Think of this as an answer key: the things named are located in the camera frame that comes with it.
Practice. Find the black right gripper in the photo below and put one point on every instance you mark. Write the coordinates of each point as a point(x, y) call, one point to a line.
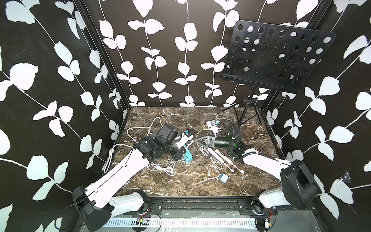
point(205, 139)

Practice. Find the black music stand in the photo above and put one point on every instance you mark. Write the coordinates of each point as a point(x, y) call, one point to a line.
point(274, 57)

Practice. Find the teal wall charger cube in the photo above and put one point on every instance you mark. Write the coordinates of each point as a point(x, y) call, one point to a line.
point(223, 178)

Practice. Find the black front rail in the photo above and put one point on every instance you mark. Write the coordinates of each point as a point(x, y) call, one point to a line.
point(197, 204)

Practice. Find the pink electric toothbrush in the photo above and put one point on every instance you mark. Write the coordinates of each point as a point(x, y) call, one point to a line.
point(228, 160)

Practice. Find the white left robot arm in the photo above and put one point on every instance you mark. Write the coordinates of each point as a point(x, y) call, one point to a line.
point(97, 203)

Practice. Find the teal power strip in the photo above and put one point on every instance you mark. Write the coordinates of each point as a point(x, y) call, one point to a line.
point(188, 156)

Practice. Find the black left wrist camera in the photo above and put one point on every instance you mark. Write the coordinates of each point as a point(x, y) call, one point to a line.
point(169, 132)

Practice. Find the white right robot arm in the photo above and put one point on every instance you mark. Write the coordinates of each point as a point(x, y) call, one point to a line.
point(298, 186)

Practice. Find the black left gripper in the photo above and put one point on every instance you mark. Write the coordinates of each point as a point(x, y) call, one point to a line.
point(177, 156)

